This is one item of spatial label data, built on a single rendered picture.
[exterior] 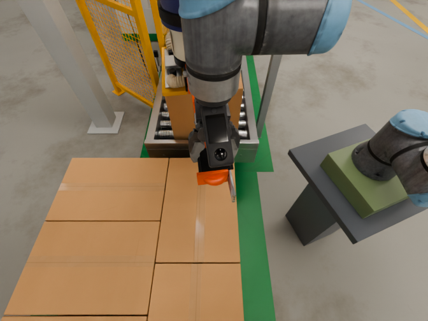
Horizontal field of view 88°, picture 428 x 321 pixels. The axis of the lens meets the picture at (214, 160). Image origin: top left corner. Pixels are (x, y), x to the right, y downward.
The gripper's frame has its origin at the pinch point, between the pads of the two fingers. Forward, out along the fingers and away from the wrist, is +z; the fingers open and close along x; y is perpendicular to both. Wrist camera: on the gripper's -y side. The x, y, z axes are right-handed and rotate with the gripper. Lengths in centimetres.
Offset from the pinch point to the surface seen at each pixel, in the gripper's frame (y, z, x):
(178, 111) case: 62, 40, 12
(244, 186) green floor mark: 53, 121, -33
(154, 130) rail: 70, 61, 30
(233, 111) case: 59, 41, -18
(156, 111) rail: 87, 61, 29
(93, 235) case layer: 8, 67, 59
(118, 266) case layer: -8, 67, 45
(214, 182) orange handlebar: -6.4, -0.3, 0.6
